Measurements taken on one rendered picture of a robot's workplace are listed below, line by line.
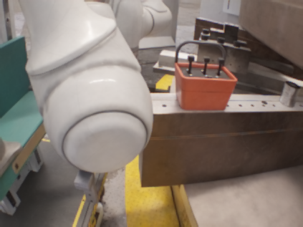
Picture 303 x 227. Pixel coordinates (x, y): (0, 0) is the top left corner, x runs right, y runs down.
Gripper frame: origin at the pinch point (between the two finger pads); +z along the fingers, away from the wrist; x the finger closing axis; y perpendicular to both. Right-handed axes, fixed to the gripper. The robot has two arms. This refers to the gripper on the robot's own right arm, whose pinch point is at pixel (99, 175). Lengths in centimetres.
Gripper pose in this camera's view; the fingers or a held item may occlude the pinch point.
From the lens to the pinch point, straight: 55.3
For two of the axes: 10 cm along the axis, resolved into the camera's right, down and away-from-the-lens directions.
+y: -9.9, -1.1, 0.6
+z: -0.6, 8.4, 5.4
